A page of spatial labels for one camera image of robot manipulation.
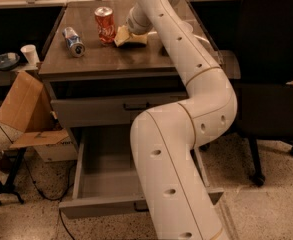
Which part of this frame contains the dark blue plate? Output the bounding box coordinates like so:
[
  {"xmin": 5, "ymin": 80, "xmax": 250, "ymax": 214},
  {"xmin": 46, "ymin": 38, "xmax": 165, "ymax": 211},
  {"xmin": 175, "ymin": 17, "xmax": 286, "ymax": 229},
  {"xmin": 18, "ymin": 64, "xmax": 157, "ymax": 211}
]
[{"xmin": 0, "ymin": 52, "xmax": 20, "ymax": 71}]

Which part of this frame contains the black office chair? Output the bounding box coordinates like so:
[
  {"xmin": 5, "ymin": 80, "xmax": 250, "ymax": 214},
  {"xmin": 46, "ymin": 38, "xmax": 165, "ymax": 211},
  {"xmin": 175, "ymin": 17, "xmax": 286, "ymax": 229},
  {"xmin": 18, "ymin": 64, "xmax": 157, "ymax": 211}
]
[{"xmin": 192, "ymin": 0, "xmax": 293, "ymax": 186}]

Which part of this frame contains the white bowl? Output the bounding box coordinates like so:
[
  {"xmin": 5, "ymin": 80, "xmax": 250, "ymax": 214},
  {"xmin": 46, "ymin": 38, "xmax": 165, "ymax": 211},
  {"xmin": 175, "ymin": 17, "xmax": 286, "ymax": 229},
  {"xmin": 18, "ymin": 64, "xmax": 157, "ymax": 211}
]
[{"xmin": 183, "ymin": 21, "xmax": 193, "ymax": 33}]

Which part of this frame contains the blue silver lying can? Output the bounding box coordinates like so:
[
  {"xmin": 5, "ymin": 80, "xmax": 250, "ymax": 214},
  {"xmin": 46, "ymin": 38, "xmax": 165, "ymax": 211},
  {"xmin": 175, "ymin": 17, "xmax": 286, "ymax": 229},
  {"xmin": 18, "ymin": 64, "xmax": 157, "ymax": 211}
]
[{"xmin": 62, "ymin": 27, "xmax": 85, "ymax": 58}]

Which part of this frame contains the grey middle drawer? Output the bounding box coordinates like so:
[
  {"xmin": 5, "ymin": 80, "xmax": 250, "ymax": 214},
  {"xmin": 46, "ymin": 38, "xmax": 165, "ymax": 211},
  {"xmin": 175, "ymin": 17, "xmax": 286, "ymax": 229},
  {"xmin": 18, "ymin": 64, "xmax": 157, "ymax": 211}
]
[{"xmin": 51, "ymin": 92, "xmax": 187, "ymax": 128}]

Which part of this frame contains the white paper cup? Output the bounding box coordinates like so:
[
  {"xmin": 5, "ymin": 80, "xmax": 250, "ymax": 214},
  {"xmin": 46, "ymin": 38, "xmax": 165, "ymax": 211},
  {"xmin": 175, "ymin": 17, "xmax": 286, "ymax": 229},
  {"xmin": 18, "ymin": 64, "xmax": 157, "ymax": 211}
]
[{"xmin": 20, "ymin": 44, "xmax": 40, "ymax": 65}]

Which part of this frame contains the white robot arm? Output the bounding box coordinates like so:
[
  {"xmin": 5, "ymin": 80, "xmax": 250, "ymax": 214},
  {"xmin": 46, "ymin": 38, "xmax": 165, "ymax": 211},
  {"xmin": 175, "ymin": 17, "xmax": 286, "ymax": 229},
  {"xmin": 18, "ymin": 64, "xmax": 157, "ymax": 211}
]
[{"xmin": 127, "ymin": 0, "xmax": 237, "ymax": 240}]

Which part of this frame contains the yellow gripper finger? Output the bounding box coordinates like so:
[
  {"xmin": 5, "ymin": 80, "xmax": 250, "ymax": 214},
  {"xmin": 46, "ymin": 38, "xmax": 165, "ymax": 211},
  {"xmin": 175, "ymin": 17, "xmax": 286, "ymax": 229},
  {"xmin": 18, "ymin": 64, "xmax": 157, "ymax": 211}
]
[{"xmin": 114, "ymin": 25, "xmax": 130, "ymax": 47}]

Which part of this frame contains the red soda can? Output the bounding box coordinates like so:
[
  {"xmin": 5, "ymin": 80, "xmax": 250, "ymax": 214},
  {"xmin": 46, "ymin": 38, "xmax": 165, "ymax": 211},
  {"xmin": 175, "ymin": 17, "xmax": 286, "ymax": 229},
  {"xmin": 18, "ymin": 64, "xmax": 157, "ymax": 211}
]
[{"xmin": 94, "ymin": 6, "xmax": 116, "ymax": 45}]

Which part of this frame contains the brown cardboard box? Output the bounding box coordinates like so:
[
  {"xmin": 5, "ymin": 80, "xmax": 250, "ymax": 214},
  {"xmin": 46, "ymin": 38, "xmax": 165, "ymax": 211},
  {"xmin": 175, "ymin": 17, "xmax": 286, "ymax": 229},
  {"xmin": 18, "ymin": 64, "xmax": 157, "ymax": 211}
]
[{"xmin": 0, "ymin": 71, "xmax": 68, "ymax": 148}]

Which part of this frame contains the grey drawer cabinet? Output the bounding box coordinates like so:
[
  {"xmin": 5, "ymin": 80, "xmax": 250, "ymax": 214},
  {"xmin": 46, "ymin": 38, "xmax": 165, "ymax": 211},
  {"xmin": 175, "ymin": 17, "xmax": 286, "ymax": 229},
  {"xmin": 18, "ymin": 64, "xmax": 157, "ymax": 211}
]
[{"xmin": 38, "ymin": 0, "xmax": 223, "ymax": 145}]

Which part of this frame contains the white box under cardboard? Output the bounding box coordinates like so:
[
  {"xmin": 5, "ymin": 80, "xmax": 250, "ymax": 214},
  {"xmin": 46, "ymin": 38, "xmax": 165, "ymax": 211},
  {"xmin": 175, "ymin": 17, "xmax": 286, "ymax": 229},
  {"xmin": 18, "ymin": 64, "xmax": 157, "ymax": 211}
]
[{"xmin": 34, "ymin": 141, "xmax": 77, "ymax": 162}]

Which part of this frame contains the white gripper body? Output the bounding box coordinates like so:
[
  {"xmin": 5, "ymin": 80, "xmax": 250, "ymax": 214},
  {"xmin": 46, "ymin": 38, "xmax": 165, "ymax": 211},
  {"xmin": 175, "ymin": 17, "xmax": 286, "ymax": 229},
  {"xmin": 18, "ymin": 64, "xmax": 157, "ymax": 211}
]
[{"xmin": 126, "ymin": 3, "xmax": 153, "ymax": 35}]

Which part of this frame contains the yellow sponge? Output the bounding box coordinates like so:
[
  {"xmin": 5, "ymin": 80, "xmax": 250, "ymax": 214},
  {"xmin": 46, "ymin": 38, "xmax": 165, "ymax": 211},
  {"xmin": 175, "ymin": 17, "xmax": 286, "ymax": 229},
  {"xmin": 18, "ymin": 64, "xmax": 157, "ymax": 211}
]
[{"xmin": 125, "ymin": 34, "xmax": 147, "ymax": 45}]

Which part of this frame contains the black metal stand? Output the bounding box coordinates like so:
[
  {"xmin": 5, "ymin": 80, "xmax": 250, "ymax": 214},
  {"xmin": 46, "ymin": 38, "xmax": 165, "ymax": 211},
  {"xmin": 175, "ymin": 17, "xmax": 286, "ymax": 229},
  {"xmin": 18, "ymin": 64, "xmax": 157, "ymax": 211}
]
[{"xmin": 0, "ymin": 148, "xmax": 26, "ymax": 206}]

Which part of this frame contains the grey open bottom drawer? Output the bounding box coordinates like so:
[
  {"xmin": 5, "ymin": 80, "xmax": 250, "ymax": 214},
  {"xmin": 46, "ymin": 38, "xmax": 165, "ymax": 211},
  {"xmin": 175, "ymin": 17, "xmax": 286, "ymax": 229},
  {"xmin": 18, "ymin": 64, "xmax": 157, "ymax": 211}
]
[{"xmin": 60, "ymin": 122, "xmax": 216, "ymax": 219}]

